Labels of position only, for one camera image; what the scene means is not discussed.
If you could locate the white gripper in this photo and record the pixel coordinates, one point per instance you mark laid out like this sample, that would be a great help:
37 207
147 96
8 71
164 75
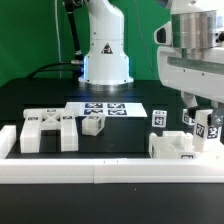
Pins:
201 77

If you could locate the white chair seat part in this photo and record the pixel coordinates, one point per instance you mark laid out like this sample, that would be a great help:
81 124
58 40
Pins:
172 145

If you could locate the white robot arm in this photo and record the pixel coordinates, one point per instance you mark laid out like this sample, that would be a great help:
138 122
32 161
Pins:
190 52

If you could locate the white chair back part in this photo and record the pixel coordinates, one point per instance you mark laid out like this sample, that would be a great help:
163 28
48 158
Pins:
48 119

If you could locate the white tagged cube far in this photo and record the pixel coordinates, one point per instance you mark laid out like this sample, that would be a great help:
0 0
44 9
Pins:
186 119

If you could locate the white tagged cube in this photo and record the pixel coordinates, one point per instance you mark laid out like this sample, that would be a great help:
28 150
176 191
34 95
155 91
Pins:
186 119
159 118

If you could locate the white tagged cube near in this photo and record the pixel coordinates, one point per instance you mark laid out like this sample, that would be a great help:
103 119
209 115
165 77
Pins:
159 118

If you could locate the white marker sheet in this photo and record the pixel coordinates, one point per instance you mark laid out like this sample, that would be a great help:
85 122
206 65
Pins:
109 109

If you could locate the white U-shaped fence frame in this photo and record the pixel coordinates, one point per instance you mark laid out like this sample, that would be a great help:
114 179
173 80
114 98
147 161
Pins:
101 171

